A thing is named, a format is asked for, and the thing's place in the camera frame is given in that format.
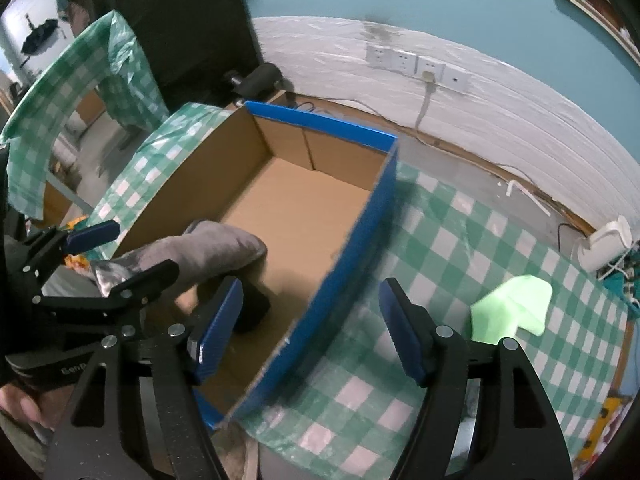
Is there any white wall socket strip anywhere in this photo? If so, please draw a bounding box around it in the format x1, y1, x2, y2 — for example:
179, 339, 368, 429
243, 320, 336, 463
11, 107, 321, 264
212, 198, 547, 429
366, 44, 471, 93

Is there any teal plastic basket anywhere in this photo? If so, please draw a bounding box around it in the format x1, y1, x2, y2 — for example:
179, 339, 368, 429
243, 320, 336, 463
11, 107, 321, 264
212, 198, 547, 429
602, 260, 640, 320

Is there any blue cardboard box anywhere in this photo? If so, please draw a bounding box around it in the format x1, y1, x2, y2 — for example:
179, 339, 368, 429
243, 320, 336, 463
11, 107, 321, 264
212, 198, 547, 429
118, 102, 398, 427

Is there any white electric kettle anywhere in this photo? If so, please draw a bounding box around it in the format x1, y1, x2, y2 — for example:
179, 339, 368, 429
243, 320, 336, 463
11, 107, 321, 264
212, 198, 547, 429
572, 216, 634, 272

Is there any white plastic stick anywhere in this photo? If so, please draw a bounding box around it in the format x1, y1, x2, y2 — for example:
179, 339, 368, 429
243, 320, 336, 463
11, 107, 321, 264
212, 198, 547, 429
506, 180, 551, 218

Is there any green microfibre cloth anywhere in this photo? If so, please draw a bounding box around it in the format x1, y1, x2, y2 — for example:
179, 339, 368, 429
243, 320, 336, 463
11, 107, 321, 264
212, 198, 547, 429
470, 275, 553, 344

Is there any black knit ball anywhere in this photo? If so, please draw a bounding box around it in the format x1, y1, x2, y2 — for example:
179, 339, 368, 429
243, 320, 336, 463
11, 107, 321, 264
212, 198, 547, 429
233, 281, 271, 335

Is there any person's hand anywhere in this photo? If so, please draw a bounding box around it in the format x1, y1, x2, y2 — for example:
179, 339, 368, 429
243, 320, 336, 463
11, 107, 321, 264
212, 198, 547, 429
1, 384, 74, 430

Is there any green checkered tablecloth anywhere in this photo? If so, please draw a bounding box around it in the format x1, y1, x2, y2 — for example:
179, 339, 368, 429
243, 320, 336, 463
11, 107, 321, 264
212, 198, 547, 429
90, 104, 628, 479

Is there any yellow paper bag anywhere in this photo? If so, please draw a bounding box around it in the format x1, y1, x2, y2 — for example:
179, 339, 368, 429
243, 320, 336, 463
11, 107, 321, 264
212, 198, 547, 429
574, 396, 632, 474

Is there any grey towel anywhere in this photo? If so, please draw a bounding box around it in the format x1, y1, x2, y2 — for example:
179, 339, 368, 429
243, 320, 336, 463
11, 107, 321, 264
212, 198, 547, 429
42, 220, 267, 301

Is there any grey plug cable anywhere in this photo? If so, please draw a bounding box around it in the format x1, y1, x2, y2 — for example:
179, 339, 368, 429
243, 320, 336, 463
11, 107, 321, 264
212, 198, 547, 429
413, 70, 440, 131

